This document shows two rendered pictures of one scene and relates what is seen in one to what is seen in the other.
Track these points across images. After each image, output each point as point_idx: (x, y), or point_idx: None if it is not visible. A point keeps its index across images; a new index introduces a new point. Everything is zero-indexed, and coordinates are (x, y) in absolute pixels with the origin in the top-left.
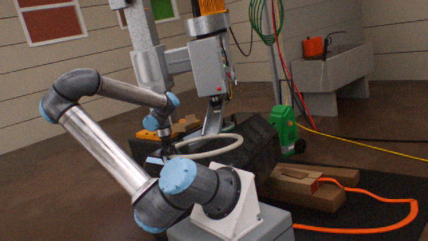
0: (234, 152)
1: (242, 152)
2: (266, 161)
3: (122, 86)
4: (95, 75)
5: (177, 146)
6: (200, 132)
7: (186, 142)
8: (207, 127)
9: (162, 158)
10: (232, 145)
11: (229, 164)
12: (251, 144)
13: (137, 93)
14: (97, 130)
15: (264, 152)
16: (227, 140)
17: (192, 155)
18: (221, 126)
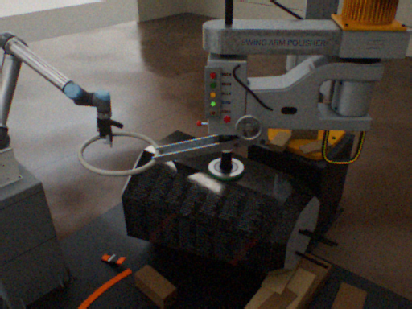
0: (186, 195)
1: (191, 204)
2: (221, 245)
3: (23, 58)
4: (2, 43)
5: (139, 138)
6: None
7: (148, 142)
8: (181, 150)
9: None
10: (86, 165)
11: (166, 195)
12: (211, 211)
13: (35, 68)
14: (0, 75)
15: (220, 234)
16: (198, 180)
17: (81, 144)
18: (172, 158)
